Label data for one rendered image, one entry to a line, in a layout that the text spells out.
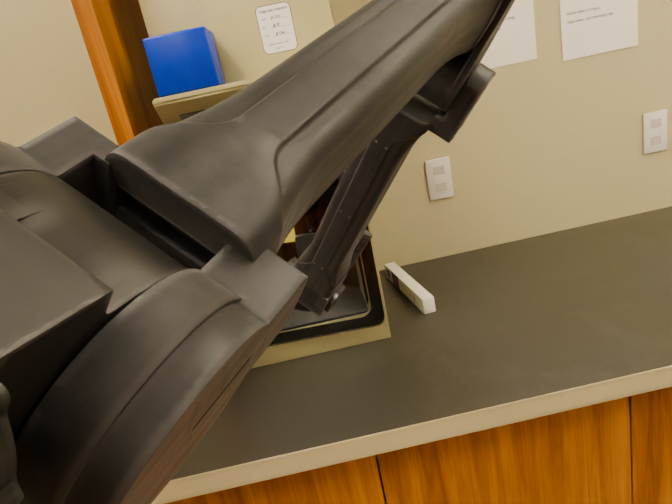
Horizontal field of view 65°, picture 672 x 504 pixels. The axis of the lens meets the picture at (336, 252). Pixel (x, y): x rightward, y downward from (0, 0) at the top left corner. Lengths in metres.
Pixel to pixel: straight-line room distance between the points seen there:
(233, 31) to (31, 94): 0.70
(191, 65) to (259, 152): 0.72
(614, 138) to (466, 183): 0.44
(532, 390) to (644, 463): 0.29
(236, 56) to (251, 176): 0.83
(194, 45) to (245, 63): 0.13
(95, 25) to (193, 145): 0.78
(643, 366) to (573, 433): 0.17
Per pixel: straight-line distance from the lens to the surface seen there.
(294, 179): 0.20
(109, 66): 0.96
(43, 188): 0.17
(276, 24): 1.01
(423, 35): 0.31
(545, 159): 1.63
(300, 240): 0.88
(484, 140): 1.55
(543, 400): 0.95
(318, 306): 0.73
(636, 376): 1.01
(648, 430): 1.13
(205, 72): 0.91
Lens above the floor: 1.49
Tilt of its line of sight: 18 degrees down
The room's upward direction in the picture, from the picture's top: 12 degrees counter-clockwise
